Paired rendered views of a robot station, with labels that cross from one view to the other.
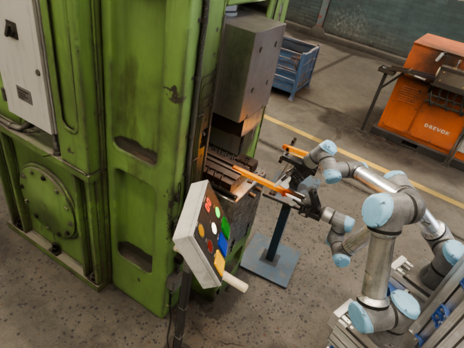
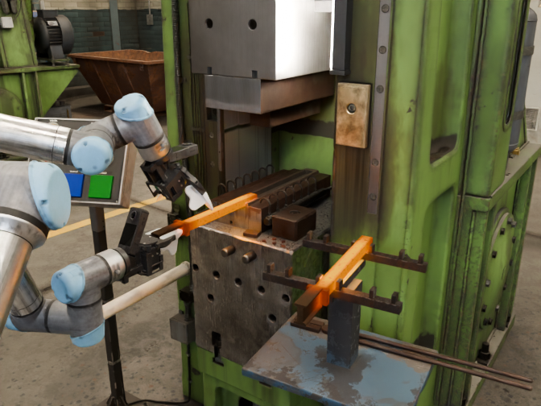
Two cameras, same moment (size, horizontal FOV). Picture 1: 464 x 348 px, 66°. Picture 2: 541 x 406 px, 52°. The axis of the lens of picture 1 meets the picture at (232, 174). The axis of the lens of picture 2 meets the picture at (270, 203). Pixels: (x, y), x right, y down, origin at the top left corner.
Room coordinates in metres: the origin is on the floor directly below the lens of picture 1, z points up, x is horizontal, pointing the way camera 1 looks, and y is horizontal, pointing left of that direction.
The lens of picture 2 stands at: (1.97, -1.58, 1.55)
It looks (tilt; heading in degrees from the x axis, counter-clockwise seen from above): 20 degrees down; 100
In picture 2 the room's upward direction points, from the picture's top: straight up
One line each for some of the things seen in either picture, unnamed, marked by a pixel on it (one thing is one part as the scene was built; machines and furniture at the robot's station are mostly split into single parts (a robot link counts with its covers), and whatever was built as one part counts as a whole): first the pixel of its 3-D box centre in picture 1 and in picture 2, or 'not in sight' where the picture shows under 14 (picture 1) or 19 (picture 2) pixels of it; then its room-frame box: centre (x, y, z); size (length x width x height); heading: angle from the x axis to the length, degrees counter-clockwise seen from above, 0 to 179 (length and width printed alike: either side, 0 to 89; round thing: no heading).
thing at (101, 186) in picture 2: (224, 228); (101, 187); (1.15, -0.02, 1.01); 0.07 x 0.05 x 0.07; 0
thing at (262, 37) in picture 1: (228, 57); (286, 1); (1.72, 0.12, 1.56); 0.42 x 0.39 x 0.40; 65
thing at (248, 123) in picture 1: (217, 107); (274, 85); (1.68, 0.14, 1.32); 0.42 x 0.20 x 0.10; 65
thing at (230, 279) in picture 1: (210, 267); (142, 292); (1.24, 0.01, 0.62); 0.44 x 0.05 x 0.05; 65
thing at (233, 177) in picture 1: (208, 164); (273, 194); (1.68, 0.14, 0.96); 0.42 x 0.20 x 0.09; 65
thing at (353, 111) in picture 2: not in sight; (353, 115); (1.94, -0.06, 1.27); 0.09 x 0.02 x 0.17; 155
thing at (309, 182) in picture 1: (293, 187); (341, 362); (1.95, -0.42, 0.73); 0.40 x 0.30 x 0.02; 161
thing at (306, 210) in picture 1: (312, 208); (136, 257); (1.44, -0.44, 0.98); 0.12 x 0.08 x 0.09; 65
